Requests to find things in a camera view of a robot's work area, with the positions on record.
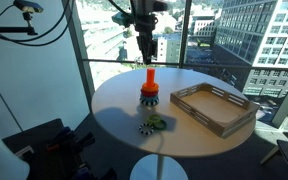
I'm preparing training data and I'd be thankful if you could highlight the dark window handrail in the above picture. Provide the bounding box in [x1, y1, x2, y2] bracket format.
[83, 58, 288, 73]

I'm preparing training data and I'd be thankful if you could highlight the black camera stand bar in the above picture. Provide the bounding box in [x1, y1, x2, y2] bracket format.
[0, 11, 39, 37]

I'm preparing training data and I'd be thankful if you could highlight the pile of blue black clamps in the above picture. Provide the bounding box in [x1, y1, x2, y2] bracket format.
[23, 125, 118, 180]

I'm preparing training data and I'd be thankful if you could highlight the white table pedestal base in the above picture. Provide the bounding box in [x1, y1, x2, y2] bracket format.
[129, 153, 189, 180]

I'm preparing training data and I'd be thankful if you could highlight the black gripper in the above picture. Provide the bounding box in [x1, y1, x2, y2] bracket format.
[130, 0, 169, 66]

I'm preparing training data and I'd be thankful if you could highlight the blue stacking ring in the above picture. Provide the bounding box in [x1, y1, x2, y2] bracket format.
[139, 94, 160, 102]

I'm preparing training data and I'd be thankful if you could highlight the wide window frame post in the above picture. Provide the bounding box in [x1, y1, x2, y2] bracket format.
[61, 0, 96, 111]

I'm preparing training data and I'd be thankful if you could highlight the black cable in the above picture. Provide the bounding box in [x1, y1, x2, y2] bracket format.
[0, 0, 74, 47]

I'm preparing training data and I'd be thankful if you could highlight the orange stacking ring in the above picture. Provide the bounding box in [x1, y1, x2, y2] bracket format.
[141, 82, 160, 94]

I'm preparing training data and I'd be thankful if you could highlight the orange stacking toy rod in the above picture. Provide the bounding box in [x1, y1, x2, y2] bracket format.
[146, 67, 157, 86]

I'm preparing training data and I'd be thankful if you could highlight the yellow-green ring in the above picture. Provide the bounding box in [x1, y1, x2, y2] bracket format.
[146, 113, 163, 125]

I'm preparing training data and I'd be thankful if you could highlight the black stereo camera on stand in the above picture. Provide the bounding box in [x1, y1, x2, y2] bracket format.
[12, 0, 45, 14]

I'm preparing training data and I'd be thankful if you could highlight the red stacking ring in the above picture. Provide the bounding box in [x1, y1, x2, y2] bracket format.
[140, 89, 160, 99]

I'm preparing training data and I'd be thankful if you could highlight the thin window mullion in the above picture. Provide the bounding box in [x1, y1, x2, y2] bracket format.
[178, 0, 194, 69]

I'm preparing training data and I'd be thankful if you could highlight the small black white striped ring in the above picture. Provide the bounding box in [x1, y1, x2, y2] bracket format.
[138, 122, 155, 136]

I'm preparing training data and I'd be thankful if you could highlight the green ring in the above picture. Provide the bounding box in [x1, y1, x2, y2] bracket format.
[152, 118, 168, 131]

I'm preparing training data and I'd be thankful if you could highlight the wooden slatted tray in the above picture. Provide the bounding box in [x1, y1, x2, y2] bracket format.
[169, 82, 261, 140]

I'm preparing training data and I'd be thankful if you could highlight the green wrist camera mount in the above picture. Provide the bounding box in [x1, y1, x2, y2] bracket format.
[111, 11, 132, 28]

